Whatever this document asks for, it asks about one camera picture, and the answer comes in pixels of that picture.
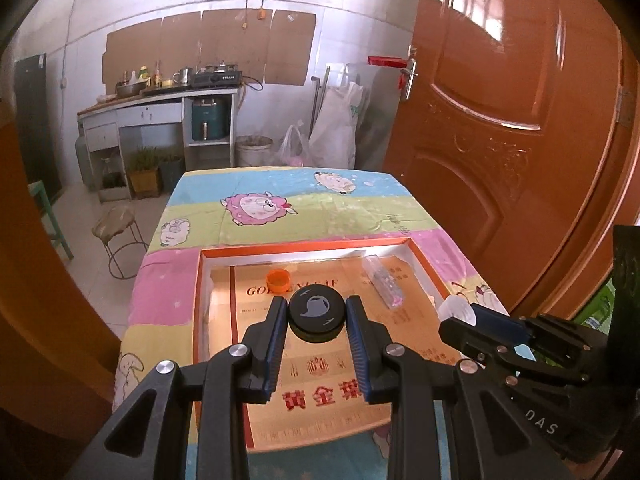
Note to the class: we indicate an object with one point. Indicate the metal pipe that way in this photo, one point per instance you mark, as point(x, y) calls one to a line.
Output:
point(316, 105)

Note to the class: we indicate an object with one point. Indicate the black gas stove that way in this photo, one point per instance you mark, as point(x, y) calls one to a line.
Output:
point(215, 77)

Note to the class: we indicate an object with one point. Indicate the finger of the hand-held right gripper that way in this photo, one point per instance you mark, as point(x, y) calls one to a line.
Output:
point(500, 325)
point(480, 345)

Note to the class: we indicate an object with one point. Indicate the yellow bottle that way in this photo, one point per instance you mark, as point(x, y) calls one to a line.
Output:
point(144, 72)

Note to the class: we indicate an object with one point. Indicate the white bucket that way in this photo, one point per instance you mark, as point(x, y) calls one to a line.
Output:
point(254, 150)

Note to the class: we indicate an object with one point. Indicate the round metal stool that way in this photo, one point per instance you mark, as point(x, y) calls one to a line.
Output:
point(115, 222)

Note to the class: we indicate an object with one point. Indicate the cardboard wall covering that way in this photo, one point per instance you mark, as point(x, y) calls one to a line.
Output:
point(200, 45)

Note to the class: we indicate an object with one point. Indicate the crate of green plants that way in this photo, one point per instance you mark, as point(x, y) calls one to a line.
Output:
point(145, 170)

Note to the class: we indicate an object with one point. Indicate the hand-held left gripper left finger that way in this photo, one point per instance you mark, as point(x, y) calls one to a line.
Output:
point(276, 345)

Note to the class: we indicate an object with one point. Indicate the green chair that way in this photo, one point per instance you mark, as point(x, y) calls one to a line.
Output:
point(45, 205)

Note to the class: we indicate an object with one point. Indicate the metal basin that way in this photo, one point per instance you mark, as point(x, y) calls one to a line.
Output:
point(129, 89)

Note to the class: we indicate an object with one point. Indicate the black refrigerator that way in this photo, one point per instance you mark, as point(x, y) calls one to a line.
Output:
point(35, 120)

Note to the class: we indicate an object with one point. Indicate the gold printed paper liner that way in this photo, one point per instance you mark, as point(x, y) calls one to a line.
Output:
point(320, 425)

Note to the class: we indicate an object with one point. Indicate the green printed box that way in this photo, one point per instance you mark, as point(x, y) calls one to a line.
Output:
point(595, 305)

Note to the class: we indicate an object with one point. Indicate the red paper strip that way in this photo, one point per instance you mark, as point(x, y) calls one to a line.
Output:
point(385, 60)

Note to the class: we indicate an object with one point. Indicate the cartoon sheep printed cloth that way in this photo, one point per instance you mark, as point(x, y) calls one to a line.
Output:
point(280, 225)

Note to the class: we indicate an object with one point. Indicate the large white sack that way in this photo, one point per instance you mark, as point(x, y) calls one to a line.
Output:
point(336, 125)

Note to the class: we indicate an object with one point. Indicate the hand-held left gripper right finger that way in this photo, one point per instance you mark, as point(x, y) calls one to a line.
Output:
point(357, 350)

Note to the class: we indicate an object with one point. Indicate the orange cardboard box tray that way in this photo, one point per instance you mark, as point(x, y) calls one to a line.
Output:
point(300, 246)

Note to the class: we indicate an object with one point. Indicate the brown wooden door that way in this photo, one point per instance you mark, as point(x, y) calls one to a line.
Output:
point(475, 160)

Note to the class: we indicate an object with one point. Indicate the grey kitchen counter cabinet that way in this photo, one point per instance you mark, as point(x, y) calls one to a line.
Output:
point(150, 110)

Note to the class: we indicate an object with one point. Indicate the brown wooden panel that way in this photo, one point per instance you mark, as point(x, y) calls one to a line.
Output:
point(55, 335)

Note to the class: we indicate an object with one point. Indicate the black bottle cap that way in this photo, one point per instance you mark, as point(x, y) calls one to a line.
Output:
point(316, 312)

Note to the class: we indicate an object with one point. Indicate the metal kettle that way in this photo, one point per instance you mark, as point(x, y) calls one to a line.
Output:
point(185, 76)

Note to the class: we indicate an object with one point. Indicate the dark sauce bottle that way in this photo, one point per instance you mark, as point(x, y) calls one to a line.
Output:
point(158, 76)

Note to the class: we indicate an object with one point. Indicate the white plastic bag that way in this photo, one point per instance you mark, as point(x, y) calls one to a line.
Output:
point(295, 147)

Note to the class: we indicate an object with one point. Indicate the orange bottle cap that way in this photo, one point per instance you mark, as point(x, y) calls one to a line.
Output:
point(278, 280)

